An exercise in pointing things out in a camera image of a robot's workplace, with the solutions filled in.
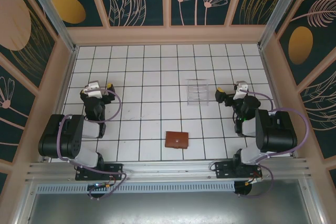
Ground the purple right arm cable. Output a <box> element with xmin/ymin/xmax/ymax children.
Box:
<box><xmin>237</xmin><ymin>89</ymin><xmax>308</xmax><ymax>199</ymax></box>

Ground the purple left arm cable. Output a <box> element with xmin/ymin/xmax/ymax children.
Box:
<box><xmin>58</xmin><ymin>89</ymin><xmax>128</xmax><ymax>201</ymax></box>

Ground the small circuit board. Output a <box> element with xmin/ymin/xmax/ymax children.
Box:
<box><xmin>87</xmin><ymin>182</ymin><xmax>111</xmax><ymax>191</ymax></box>

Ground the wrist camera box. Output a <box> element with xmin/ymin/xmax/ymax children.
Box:
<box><xmin>234</xmin><ymin>81</ymin><xmax>249</xmax><ymax>101</ymax></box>
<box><xmin>85</xmin><ymin>81</ymin><xmax>103</xmax><ymax>98</ymax></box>

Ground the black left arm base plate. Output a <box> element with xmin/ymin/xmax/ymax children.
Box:
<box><xmin>75</xmin><ymin>163</ymin><xmax>124</xmax><ymax>182</ymax></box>

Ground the slotted grey cable duct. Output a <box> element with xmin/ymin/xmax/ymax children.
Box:
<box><xmin>35</xmin><ymin>180</ymin><xmax>237</xmax><ymax>194</ymax></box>

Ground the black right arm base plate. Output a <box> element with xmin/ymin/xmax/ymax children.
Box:
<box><xmin>209</xmin><ymin>161</ymin><xmax>263</xmax><ymax>180</ymax></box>

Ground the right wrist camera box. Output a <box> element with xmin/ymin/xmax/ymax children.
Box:
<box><xmin>234</xmin><ymin>81</ymin><xmax>249</xmax><ymax>101</ymax></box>

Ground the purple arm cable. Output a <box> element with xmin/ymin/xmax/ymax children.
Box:
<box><xmin>58</xmin><ymin>89</ymin><xmax>128</xmax><ymax>201</ymax></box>
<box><xmin>237</xmin><ymin>89</ymin><xmax>308</xmax><ymax>199</ymax></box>

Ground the brown leather card holder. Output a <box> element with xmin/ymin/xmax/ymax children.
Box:
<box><xmin>164</xmin><ymin>130</ymin><xmax>190</xmax><ymax>150</ymax></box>

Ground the aluminium front rail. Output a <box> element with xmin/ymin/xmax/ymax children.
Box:
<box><xmin>25</xmin><ymin>157</ymin><xmax>312</xmax><ymax>183</ymax></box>

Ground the grey metal sheet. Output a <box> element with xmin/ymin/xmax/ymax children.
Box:
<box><xmin>25</xmin><ymin>179</ymin><xmax>320</xmax><ymax>224</ymax></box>

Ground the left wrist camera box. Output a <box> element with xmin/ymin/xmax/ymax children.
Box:
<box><xmin>85</xmin><ymin>81</ymin><xmax>103</xmax><ymax>98</ymax></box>

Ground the aluminium corner post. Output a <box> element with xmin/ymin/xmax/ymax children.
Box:
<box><xmin>22</xmin><ymin>0</ymin><xmax>79</xmax><ymax>53</ymax></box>
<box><xmin>258</xmin><ymin>0</ymin><xmax>308</xmax><ymax>49</ymax></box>

